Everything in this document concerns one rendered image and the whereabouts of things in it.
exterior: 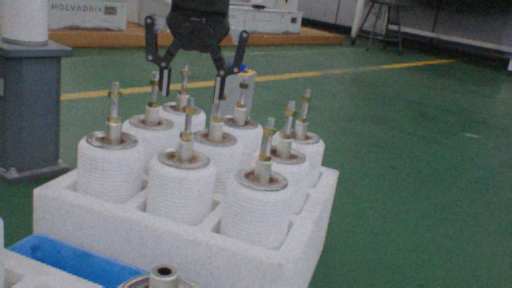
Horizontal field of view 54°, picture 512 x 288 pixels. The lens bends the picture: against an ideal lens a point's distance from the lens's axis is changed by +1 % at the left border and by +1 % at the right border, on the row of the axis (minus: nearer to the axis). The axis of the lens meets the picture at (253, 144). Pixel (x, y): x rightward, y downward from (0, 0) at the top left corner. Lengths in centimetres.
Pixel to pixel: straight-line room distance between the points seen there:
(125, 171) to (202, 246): 17
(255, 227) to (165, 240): 12
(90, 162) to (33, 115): 48
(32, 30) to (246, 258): 74
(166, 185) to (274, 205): 15
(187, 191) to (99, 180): 13
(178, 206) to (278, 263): 16
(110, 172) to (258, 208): 22
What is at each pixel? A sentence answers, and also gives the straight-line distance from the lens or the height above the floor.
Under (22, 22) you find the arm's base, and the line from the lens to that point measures 119.
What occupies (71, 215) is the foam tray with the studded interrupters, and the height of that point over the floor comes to 16.
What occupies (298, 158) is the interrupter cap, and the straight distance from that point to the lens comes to 79.
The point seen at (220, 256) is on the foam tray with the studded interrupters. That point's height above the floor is 16.
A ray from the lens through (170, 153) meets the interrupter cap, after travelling 74.
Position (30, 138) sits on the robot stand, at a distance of 123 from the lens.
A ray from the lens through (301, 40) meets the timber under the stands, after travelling 444.
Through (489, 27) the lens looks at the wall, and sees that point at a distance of 568.
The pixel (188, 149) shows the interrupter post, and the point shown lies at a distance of 71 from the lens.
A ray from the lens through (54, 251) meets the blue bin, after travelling 79.
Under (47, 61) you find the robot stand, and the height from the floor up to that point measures 27.
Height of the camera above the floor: 52
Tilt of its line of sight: 19 degrees down
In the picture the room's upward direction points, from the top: 9 degrees clockwise
